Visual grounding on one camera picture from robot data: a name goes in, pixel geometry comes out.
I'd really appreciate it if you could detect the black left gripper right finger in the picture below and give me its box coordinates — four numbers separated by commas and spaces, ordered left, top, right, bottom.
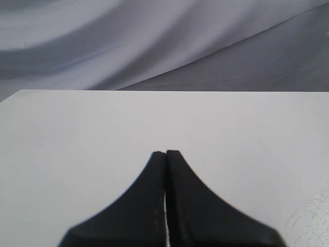
166, 150, 285, 246

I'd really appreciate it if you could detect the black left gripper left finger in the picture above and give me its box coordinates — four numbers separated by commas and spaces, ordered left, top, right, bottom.
59, 151, 167, 247

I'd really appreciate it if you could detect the grey backdrop cloth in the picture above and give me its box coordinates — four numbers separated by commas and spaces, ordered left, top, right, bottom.
1, 1, 328, 98

